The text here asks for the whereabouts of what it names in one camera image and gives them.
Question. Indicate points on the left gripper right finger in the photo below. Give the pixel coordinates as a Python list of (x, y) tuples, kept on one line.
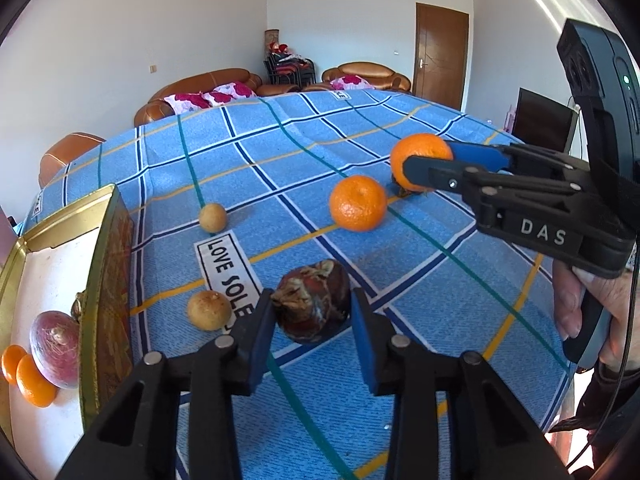
[(373, 333)]

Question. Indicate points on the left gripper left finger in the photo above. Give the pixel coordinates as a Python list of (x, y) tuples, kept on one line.
[(253, 335)]

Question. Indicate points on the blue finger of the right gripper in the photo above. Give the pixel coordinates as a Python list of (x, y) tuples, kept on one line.
[(500, 154), (450, 172)]

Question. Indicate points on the small tan longan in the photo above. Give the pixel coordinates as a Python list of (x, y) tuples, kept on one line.
[(212, 218), (209, 310)]

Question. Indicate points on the dark mangosteen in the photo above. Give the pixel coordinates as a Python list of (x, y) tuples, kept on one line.
[(77, 306), (313, 302)]

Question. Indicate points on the purple red onion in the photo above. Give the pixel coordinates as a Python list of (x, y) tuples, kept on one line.
[(54, 341)]

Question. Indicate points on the orange fruit front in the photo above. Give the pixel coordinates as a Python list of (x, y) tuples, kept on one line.
[(10, 358)]

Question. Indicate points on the dark mangosteen front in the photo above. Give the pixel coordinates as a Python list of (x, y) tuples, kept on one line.
[(77, 306)]

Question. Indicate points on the person's right hand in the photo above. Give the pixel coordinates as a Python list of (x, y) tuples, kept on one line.
[(569, 286)]

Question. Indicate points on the black television screen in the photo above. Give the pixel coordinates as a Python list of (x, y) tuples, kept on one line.
[(543, 122)]

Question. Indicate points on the brown leather armchair right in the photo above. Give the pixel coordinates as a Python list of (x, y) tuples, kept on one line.
[(380, 76)]

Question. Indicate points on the brown leather armchair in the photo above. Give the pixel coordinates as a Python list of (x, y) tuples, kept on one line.
[(380, 76), (63, 152)]

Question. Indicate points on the pink floral pillow armchair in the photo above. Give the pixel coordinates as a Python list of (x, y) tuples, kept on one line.
[(350, 82)]

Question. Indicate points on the blue plaid tablecloth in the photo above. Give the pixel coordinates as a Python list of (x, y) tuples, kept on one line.
[(273, 163)]

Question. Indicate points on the brown wooden door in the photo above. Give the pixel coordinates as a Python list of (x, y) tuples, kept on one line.
[(442, 45)]

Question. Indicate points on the stacked dark chairs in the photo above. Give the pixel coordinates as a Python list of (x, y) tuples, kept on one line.
[(286, 67)]

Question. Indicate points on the gold metal tin box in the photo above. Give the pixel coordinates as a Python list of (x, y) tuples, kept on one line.
[(83, 247)]

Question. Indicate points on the pink floral pillow right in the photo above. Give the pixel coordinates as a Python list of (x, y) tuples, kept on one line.
[(226, 93)]

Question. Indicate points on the pink floral pillow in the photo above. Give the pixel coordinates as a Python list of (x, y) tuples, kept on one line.
[(181, 103), (226, 93)]

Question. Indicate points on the pink floral pillow left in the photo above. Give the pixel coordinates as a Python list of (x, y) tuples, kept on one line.
[(181, 103)]

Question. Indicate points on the brown leather armchair left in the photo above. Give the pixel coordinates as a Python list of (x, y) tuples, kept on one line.
[(63, 152)]

